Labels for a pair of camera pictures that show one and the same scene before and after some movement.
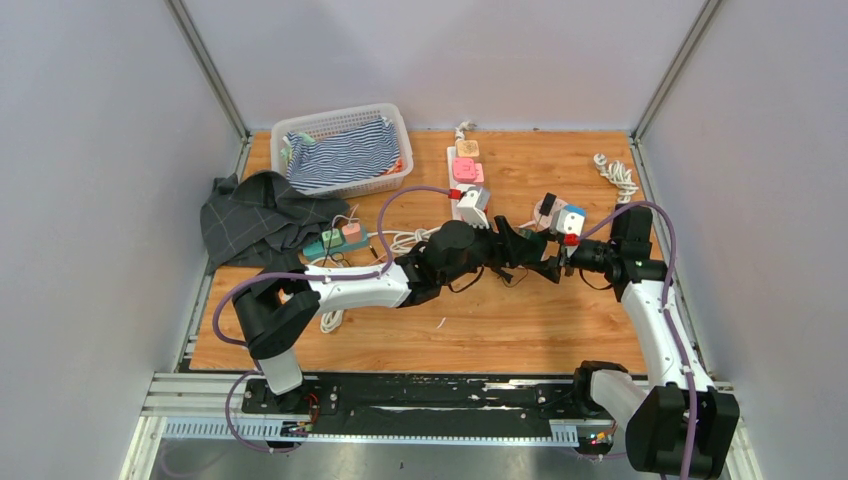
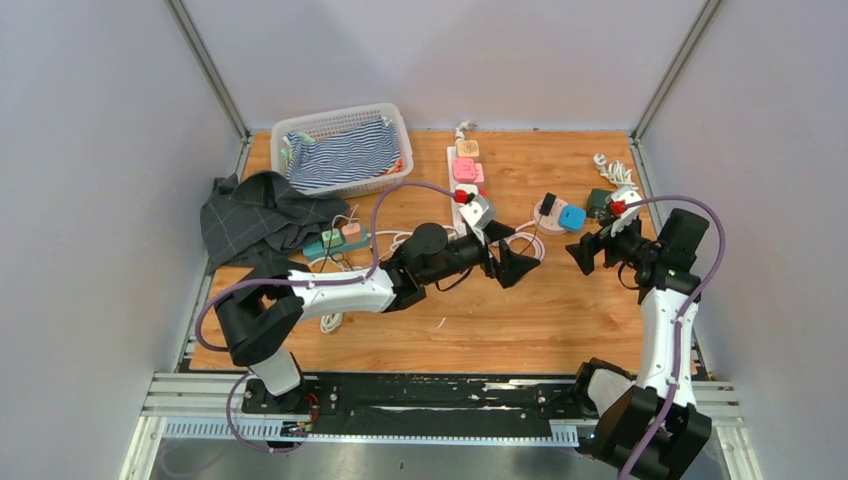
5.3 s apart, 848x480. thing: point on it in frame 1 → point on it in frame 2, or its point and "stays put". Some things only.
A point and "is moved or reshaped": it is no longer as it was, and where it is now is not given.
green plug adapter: (335, 236) stays put
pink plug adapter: (467, 170) stays put
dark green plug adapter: (531, 245) is moved or reshaped
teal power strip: (317, 250) stays put
